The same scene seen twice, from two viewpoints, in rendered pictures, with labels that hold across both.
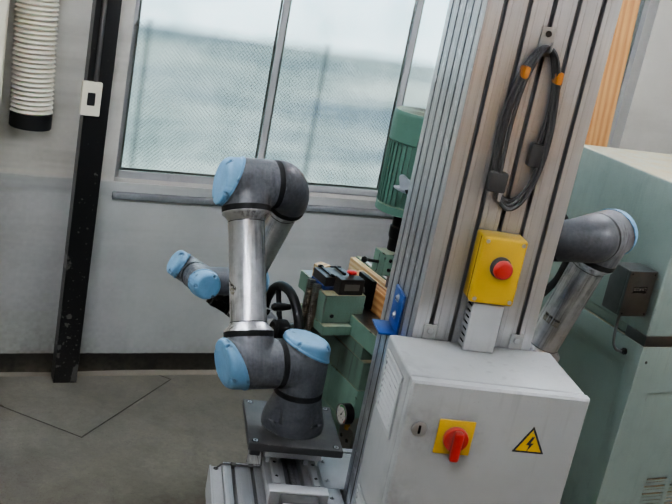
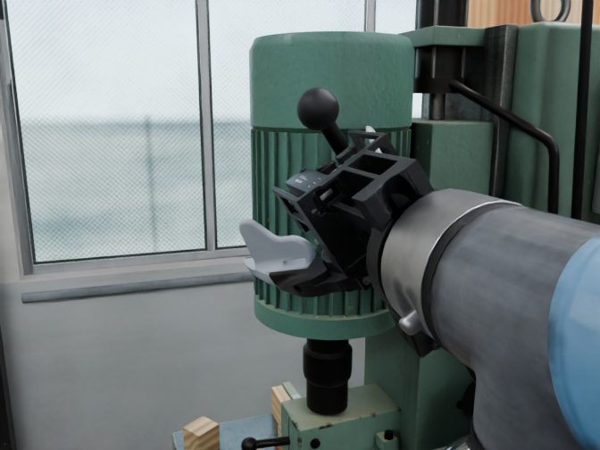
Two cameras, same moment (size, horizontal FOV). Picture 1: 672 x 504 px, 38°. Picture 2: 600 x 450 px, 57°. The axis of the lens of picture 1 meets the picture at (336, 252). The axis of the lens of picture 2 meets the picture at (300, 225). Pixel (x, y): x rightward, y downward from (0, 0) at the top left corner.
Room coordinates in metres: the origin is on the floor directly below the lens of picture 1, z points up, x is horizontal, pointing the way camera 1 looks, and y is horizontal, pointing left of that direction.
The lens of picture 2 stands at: (2.28, -0.24, 1.44)
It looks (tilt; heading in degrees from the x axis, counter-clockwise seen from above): 13 degrees down; 9
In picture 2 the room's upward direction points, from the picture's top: straight up
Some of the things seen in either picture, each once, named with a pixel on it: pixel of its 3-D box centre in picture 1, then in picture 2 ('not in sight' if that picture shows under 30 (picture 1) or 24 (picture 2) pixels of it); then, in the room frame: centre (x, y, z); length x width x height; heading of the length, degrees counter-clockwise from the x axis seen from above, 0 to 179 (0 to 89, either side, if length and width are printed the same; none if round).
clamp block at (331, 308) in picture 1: (333, 300); not in sight; (2.78, -0.02, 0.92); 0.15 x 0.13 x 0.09; 29
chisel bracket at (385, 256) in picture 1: (397, 264); (341, 435); (2.90, -0.19, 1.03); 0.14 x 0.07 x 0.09; 119
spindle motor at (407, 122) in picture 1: (413, 163); (329, 183); (2.89, -0.18, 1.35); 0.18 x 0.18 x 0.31
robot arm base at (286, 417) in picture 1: (295, 405); not in sight; (2.13, 0.02, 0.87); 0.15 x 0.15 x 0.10
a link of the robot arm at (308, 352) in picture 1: (301, 361); not in sight; (2.12, 0.03, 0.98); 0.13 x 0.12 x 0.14; 118
